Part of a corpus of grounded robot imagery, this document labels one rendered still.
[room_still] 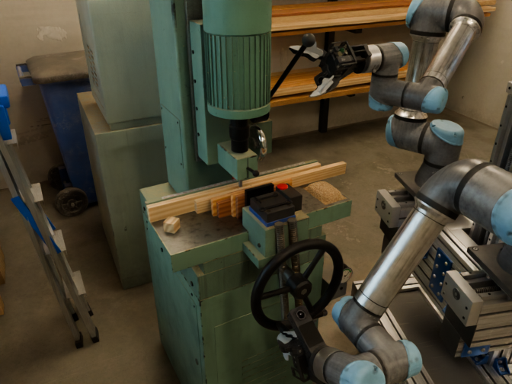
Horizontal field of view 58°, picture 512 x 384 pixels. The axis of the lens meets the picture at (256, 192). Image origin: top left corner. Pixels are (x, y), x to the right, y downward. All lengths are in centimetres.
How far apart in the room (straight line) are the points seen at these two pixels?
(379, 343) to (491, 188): 38
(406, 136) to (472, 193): 82
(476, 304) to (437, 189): 48
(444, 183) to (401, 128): 77
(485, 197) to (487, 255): 57
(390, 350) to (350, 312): 12
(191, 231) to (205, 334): 34
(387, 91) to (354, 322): 68
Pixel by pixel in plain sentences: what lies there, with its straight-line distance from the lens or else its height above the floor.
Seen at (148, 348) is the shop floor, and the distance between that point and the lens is 225.
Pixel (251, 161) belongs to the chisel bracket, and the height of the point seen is 105.
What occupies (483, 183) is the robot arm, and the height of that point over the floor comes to 122.
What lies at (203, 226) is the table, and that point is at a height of 90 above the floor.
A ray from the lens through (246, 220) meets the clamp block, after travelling 130.
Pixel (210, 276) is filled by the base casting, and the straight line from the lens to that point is 133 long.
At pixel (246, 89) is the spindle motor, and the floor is 128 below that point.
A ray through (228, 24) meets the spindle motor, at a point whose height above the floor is 144.
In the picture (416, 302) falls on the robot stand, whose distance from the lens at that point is 221.
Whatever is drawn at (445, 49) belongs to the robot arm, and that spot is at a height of 133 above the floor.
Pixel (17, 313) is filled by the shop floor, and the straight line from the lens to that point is 262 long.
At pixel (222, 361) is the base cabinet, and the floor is 43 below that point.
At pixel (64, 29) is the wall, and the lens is 347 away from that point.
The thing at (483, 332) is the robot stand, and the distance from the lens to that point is 151.
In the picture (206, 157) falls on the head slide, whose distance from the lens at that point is 144.
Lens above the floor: 164
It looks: 29 degrees down
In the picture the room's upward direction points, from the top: straight up
